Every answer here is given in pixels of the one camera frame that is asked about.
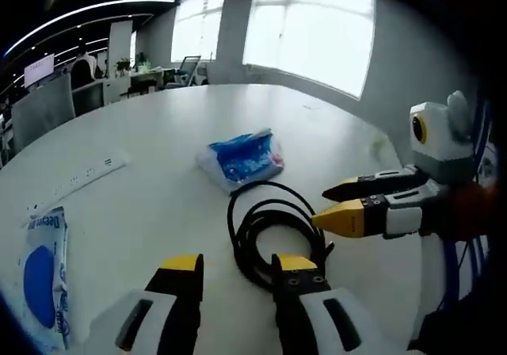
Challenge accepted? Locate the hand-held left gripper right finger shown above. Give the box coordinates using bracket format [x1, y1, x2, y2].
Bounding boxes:
[271, 253, 381, 355]

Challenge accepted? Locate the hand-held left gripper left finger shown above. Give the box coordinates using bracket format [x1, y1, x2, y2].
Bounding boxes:
[94, 253, 205, 355]

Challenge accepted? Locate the black cable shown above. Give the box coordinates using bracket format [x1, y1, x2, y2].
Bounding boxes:
[227, 179, 337, 293]

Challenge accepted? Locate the blue tissue pack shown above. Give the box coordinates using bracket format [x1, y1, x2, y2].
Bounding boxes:
[196, 126, 286, 197]

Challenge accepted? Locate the blue white wet wipes pack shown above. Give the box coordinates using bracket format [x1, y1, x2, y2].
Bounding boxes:
[16, 205, 73, 351]

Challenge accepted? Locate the person's right hand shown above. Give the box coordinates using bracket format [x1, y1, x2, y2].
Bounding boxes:
[431, 180, 501, 246]

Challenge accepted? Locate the white power strip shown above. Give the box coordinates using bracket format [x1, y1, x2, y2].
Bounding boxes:
[25, 151, 132, 216]

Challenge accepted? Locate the large bright window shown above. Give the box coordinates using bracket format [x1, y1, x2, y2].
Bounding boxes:
[170, 0, 227, 63]
[242, 0, 377, 102]

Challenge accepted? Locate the white table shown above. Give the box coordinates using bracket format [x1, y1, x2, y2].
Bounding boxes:
[0, 83, 448, 355]

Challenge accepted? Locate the grey mesh office chair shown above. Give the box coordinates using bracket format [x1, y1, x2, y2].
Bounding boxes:
[10, 78, 77, 150]

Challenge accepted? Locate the green potted plant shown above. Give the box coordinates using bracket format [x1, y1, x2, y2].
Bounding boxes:
[114, 56, 132, 78]

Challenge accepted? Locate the bright display screen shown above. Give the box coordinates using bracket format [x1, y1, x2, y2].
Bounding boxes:
[23, 52, 55, 90]

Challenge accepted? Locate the long ceiling light strip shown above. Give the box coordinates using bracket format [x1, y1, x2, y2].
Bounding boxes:
[7, 0, 175, 55]

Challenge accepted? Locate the blue cable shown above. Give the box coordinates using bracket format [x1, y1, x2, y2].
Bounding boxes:
[445, 93, 498, 308]

